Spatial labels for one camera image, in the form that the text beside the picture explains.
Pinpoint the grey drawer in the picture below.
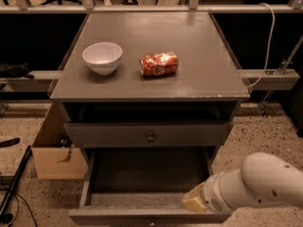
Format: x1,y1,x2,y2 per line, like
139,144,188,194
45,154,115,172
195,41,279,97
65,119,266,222
64,121,233,148
68,148,230,227

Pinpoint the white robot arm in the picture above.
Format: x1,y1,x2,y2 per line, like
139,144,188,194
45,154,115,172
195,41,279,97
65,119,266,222
182,152,303,214

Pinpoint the grey top drawer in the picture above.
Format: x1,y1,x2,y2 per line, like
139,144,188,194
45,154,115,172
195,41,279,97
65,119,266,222
64,121,233,148

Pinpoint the grey wooden drawer cabinet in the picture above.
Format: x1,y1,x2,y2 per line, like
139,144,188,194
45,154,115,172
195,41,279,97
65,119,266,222
49,10,251,163

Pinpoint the crushed orange soda can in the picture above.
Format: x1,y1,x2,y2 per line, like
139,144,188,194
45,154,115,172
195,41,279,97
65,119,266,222
139,52,179,77

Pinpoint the cardboard box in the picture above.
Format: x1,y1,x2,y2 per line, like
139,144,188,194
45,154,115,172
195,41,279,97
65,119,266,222
31,104,87,180

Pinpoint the white ceramic bowl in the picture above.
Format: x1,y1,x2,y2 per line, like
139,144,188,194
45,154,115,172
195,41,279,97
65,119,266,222
82,43,122,76

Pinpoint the black pole on floor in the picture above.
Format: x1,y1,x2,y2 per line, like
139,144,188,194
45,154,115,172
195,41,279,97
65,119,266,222
0,147,31,223

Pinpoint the black object on ledge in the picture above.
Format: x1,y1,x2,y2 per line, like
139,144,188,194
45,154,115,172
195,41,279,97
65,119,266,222
0,62,34,79

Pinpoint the white cable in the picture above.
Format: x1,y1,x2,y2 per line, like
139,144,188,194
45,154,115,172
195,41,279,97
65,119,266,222
245,2,276,90

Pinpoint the metal railing frame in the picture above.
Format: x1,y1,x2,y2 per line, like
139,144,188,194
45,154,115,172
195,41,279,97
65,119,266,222
0,0,303,13

